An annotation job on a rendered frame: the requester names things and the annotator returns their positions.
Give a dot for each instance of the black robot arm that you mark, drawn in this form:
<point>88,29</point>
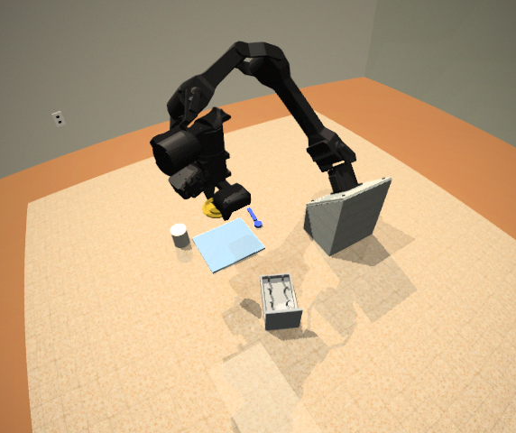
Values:
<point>177,150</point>

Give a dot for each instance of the dark grey dish rack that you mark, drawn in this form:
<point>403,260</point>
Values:
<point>279,304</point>

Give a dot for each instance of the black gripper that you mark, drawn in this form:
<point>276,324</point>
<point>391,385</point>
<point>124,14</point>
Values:
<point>228,198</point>

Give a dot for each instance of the light blue flat mat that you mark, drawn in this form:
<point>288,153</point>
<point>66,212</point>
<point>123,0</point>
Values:
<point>227,244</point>

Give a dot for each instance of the yellow round plate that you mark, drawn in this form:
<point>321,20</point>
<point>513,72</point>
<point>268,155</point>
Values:
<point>209,210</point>

